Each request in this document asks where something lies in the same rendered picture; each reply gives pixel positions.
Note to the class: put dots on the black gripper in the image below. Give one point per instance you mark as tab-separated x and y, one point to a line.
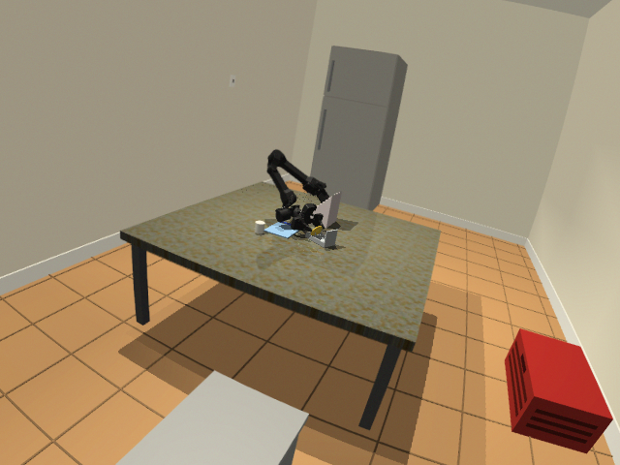
301	224

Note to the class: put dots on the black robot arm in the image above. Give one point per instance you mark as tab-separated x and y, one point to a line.
310	184

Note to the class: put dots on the light blue square mat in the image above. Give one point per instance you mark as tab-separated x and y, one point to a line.
281	230

